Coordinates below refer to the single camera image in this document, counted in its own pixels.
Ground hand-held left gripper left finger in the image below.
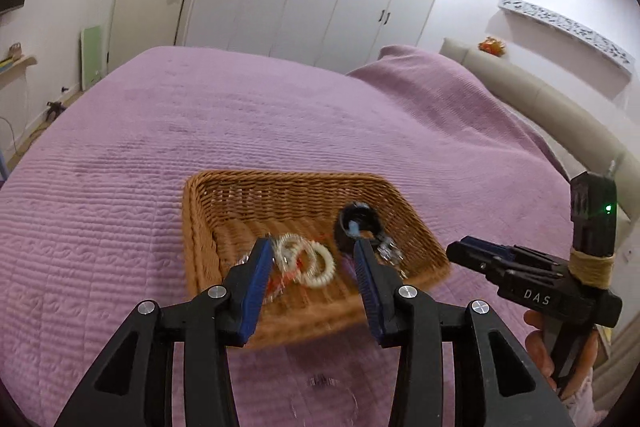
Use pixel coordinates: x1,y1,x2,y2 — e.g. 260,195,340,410
54,237,275,427

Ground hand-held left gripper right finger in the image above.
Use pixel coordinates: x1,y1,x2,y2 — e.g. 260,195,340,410
351,239,573,427

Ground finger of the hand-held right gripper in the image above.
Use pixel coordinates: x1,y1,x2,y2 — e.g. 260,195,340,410
460,236,566,270
446,243,506,279

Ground red string crystal bracelet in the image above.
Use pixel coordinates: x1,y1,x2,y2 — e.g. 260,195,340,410
264,254,303,304

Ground silver metal keychain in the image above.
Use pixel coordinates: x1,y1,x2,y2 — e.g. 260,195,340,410
377,239,407,279

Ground clear crystal bead bracelet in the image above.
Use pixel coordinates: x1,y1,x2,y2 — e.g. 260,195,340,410
239,234,312,278

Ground cream spiral hair tie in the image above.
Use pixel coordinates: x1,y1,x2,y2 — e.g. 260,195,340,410
295,243,336,291

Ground black wrist watch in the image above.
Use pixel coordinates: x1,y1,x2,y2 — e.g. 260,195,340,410
336,203,387,259

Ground brown wicker basket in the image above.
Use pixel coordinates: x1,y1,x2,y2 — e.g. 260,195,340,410
182,170,451,350

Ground person's right forearm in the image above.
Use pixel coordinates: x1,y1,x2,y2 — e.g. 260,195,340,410
560,367,610,427

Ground person's right hand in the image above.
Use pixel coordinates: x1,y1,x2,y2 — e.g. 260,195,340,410
523,309,601,401

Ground beige bed headboard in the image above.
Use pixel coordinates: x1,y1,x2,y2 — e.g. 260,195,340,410
439,38,636,228

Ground orange plush toy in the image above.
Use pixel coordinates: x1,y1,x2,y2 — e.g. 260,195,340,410
478,37,507,56

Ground green board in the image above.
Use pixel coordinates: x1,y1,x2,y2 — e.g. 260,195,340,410
80,25,104,88

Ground wooden shelf board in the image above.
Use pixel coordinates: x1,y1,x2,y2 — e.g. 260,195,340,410
0,55,38,75

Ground thin clear necklace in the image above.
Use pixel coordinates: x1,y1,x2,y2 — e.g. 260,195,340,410
290,371,362,425

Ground white patterned wall shelf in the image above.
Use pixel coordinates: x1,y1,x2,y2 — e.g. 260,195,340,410
497,0,632,68

